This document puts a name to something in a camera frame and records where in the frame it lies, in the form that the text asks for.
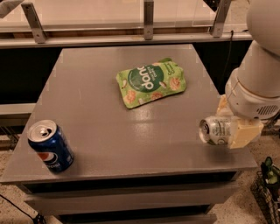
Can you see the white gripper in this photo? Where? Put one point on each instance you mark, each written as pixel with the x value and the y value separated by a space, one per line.
pixel 250 102

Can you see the white green 7up can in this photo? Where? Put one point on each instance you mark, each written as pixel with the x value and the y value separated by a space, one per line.
pixel 214 130

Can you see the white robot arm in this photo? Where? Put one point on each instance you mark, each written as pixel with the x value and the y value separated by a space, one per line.
pixel 252 92

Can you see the blue pepsi can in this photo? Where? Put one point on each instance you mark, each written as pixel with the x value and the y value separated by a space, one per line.
pixel 47 139

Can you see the green item in basket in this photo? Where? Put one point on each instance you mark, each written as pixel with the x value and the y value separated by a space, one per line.
pixel 269 171

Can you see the grey drawer cabinet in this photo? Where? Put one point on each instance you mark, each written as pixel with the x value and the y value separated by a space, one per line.
pixel 143 165

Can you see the green snack bag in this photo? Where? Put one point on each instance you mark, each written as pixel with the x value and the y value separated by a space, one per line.
pixel 151 82

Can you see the black wire basket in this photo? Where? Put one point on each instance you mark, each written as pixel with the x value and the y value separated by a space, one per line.
pixel 264 200

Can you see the metal rail frame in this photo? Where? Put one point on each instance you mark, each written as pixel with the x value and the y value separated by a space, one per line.
pixel 73 23

